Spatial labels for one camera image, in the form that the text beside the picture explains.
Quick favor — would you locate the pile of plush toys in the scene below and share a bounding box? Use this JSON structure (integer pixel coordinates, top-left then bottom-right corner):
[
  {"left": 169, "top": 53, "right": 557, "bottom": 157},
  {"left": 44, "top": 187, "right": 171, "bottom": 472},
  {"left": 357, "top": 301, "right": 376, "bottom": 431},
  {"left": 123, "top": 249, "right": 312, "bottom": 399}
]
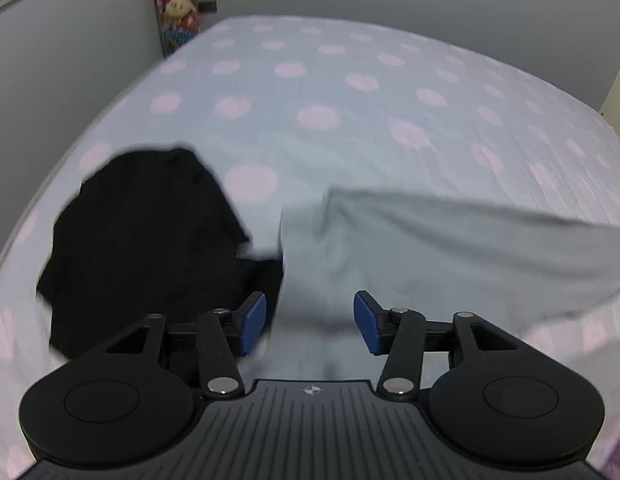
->
[{"left": 150, "top": 0, "right": 203, "bottom": 58}]

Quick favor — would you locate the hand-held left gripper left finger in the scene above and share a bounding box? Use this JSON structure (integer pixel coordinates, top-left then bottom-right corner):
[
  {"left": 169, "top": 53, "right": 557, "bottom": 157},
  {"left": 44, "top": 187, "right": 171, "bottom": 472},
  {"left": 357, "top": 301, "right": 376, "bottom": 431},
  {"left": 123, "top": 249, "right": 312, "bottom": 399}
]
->
[{"left": 75, "top": 291, "right": 268, "bottom": 401}]

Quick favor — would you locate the bed with pink dotted sheet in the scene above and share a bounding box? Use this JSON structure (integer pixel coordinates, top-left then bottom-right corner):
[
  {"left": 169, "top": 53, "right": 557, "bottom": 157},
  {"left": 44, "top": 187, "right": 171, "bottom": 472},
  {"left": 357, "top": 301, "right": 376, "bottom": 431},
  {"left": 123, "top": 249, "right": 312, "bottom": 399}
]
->
[{"left": 0, "top": 14, "right": 620, "bottom": 480}]

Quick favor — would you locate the grey garment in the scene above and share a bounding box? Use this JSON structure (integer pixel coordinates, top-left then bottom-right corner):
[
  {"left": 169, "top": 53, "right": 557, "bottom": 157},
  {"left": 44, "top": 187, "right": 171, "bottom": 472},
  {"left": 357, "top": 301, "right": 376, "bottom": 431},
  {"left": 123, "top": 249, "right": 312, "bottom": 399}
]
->
[{"left": 280, "top": 185, "right": 620, "bottom": 391}]

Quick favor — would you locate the black garment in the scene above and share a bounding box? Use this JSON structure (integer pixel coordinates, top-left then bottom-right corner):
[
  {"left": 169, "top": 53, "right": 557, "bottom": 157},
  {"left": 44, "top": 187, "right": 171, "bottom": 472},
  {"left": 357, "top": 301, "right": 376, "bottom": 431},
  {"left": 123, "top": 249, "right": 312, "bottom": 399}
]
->
[{"left": 36, "top": 146, "right": 285, "bottom": 361}]

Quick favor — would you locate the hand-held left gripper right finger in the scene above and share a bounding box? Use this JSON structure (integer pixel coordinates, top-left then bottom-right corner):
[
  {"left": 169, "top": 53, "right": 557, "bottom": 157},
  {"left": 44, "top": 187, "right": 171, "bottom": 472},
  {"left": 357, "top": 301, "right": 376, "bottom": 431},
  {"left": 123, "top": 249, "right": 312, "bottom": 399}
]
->
[{"left": 353, "top": 290, "right": 543, "bottom": 402}]

